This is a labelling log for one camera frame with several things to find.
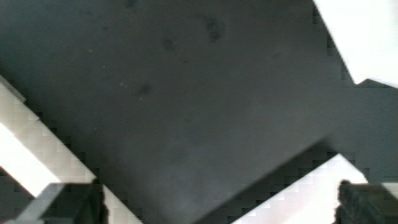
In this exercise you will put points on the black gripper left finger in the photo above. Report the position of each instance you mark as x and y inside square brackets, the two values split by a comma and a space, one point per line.
[70, 204]

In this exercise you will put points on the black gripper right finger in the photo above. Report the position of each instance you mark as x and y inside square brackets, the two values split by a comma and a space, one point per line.
[369, 203]

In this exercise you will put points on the white drawer cabinet box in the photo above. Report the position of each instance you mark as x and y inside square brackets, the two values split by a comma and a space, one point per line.
[362, 22]

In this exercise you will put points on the white L-shaped fence rail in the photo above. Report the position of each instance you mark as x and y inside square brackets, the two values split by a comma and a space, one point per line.
[218, 152]

